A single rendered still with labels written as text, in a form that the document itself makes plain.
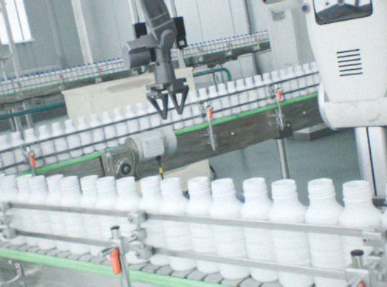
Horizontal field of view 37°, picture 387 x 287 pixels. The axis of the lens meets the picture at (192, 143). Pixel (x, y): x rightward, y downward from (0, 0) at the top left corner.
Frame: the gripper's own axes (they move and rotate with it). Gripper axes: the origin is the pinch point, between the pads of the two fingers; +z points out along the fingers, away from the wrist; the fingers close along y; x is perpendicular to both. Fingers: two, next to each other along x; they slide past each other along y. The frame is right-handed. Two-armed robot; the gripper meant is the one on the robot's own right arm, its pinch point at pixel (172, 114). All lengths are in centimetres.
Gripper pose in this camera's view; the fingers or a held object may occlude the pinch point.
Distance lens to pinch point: 157.5
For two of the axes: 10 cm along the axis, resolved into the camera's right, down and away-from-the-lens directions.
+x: 7.4, -0.2, -6.7
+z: 1.8, 9.7, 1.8
